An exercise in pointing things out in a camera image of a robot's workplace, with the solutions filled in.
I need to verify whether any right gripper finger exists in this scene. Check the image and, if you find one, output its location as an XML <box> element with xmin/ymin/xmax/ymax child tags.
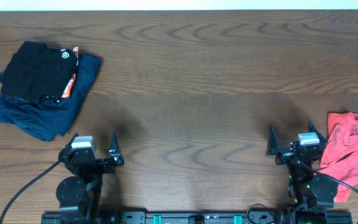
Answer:
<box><xmin>308</xmin><ymin>121</ymin><xmax>327</xmax><ymax>144</ymax></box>
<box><xmin>267</xmin><ymin>126</ymin><xmax>278</xmax><ymax>149</ymax></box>

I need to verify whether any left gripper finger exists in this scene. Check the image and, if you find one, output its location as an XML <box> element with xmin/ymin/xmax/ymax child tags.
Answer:
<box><xmin>109</xmin><ymin>131</ymin><xmax>121</xmax><ymax>158</ymax></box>
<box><xmin>68</xmin><ymin>133</ymin><xmax>79</xmax><ymax>147</ymax></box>

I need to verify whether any red t-shirt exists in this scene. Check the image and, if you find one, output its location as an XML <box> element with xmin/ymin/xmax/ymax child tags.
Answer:
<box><xmin>319</xmin><ymin>113</ymin><xmax>358</xmax><ymax>186</ymax></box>

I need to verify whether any black t-shirt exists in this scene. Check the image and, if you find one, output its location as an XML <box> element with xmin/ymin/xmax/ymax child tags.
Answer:
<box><xmin>0</xmin><ymin>41</ymin><xmax>79</xmax><ymax>103</ymax></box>

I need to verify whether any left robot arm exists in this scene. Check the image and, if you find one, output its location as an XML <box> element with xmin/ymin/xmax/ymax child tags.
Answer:
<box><xmin>56</xmin><ymin>132</ymin><xmax>124</xmax><ymax>223</ymax></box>

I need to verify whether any folded navy blue shirt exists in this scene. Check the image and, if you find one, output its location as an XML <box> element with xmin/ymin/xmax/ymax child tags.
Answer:
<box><xmin>0</xmin><ymin>54</ymin><xmax>101</xmax><ymax>141</ymax></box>

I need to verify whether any folded black printed shirt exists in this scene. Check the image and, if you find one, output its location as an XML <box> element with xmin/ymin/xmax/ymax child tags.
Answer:
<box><xmin>62</xmin><ymin>47</ymin><xmax>79</xmax><ymax>98</ymax></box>

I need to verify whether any left black cable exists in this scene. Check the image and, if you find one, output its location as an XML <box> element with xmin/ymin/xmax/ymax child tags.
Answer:
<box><xmin>0</xmin><ymin>159</ymin><xmax>63</xmax><ymax>224</ymax></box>

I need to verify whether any black cable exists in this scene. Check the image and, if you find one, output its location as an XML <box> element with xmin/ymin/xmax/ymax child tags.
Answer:
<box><xmin>0</xmin><ymin>159</ymin><xmax>63</xmax><ymax>224</ymax></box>
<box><xmin>293</xmin><ymin>151</ymin><xmax>358</xmax><ymax>224</ymax></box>

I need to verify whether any right black cable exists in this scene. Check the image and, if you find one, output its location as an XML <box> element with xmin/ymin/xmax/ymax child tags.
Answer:
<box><xmin>293</xmin><ymin>151</ymin><xmax>358</xmax><ymax>224</ymax></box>

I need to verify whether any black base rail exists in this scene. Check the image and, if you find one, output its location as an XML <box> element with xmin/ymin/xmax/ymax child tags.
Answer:
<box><xmin>40</xmin><ymin>210</ymin><xmax>353</xmax><ymax>224</ymax></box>

